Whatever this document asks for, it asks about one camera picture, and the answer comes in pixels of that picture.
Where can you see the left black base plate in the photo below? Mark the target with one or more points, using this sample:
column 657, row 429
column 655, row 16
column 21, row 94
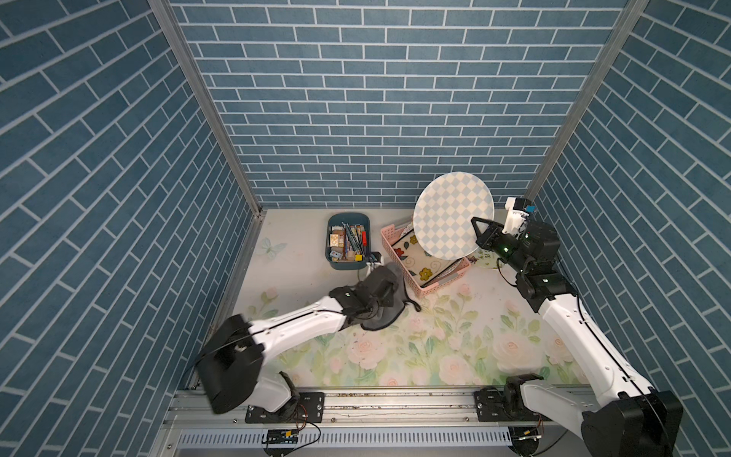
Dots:
column 303, row 407

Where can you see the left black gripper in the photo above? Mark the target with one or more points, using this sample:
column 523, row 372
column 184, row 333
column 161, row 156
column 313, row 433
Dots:
column 390, row 296

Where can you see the square flower pattern plate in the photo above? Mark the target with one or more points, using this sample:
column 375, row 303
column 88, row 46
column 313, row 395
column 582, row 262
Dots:
column 421, row 267

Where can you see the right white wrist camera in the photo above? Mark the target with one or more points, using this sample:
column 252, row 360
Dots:
column 518, row 212

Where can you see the pink plastic basket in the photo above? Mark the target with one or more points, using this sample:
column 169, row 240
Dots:
column 390, row 234

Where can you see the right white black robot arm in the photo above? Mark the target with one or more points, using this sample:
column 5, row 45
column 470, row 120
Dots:
column 629, row 416

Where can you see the teal stationery bin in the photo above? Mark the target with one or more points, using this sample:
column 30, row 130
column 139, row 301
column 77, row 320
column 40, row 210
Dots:
column 348, row 244

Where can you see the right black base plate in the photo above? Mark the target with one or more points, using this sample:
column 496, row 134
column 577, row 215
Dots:
column 495, row 404

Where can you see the small circuit board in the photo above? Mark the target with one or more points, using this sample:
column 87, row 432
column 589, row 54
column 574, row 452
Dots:
column 524, row 442
column 286, row 438

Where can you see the right small circuit board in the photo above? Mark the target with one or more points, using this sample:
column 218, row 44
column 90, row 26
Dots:
column 524, row 442

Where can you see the left small circuit board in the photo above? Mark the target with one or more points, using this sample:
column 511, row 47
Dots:
column 286, row 438

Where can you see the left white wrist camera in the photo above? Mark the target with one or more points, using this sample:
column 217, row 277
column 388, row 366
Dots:
column 374, row 258

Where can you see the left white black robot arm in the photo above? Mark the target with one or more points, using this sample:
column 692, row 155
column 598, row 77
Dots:
column 232, row 364

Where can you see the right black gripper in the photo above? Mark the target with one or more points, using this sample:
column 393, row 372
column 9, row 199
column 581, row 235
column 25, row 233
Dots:
column 486, row 238

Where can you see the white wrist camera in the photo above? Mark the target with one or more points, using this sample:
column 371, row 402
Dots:
column 374, row 258
column 518, row 212

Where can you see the aluminium mounting rail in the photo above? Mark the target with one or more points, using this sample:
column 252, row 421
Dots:
column 349, row 407

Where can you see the grey green cleaning cloth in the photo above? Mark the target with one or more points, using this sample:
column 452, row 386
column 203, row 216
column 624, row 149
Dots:
column 376, row 322

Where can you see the round blue checkered plate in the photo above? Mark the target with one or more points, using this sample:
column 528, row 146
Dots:
column 443, row 213

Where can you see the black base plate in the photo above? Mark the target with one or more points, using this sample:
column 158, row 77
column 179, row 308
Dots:
column 303, row 407
column 495, row 404

